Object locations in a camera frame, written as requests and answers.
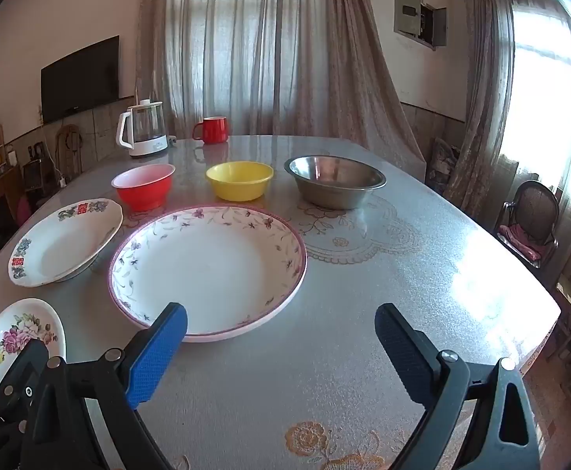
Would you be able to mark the wooden arched-back chair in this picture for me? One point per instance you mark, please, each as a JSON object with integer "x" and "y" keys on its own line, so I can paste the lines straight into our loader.
{"x": 70, "y": 149}

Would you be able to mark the red mug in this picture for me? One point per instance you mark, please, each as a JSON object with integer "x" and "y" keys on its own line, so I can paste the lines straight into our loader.
{"x": 214, "y": 131}

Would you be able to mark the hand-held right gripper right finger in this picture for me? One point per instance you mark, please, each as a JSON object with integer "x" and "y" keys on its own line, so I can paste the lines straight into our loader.
{"x": 403, "y": 347}

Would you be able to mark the black wall television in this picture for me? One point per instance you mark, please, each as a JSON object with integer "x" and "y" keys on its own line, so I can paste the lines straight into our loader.
{"x": 80, "y": 81}

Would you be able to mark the large purple floral rim plate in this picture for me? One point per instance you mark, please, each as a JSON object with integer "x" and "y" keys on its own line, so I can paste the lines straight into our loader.
{"x": 212, "y": 269}

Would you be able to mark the beige side window curtain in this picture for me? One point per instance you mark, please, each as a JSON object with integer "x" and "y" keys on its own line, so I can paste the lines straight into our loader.
{"x": 481, "y": 107}

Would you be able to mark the white glass electric kettle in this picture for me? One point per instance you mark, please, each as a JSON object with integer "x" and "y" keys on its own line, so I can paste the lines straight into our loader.
{"x": 143, "y": 132}

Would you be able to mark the grey patterned bundle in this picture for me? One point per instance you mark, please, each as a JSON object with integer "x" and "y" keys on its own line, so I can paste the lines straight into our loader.
{"x": 444, "y": 166}

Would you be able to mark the red plastic bowl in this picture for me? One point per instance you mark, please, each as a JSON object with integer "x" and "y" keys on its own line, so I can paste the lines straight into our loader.
{"x": 143, "y": 188}

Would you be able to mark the yellow plastic bowl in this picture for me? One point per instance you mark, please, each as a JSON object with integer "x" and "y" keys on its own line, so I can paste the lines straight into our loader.
{"x": 239, "y": 181}

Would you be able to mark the white power strip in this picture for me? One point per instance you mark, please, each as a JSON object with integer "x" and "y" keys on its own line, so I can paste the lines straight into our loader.
{"x": 61, "y": 182}

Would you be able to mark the round-back dark chair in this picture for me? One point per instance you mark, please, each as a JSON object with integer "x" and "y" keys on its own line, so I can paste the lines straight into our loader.
{"x": 530, "y": 205}

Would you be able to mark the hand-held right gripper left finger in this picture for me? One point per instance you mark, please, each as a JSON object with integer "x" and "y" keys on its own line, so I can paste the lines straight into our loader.
{"x": 156, "y": 355}

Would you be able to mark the pink bag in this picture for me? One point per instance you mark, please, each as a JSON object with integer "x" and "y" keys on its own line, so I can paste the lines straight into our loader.
{"x": 25, "y": 209}

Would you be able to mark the pink chair cushion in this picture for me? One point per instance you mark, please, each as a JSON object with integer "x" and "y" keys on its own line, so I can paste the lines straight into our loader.
{"x": 520, "y": 240}

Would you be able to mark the white plate with red characters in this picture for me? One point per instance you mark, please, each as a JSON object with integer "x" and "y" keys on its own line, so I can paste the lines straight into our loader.
{"x": 65, "y": 245}

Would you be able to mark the small white box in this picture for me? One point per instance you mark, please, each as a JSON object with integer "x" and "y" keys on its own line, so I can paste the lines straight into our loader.
{"x": 11, "y": 158}

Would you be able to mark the white rose print plate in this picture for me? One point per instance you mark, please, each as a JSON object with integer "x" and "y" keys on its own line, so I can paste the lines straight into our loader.
{"x": 16, "y": 323}

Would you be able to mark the grey electrical panel box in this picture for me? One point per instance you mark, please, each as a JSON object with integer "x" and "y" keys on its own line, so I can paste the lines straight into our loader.
{"x": 413, "y": 14}

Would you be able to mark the black floor speaker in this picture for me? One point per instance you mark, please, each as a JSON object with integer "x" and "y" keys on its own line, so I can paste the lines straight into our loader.
{"x": 33, "y": 176}

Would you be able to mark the stainless steel bowl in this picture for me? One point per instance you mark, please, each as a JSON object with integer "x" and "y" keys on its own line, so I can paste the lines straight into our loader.
{"x": 334, "y": 181}

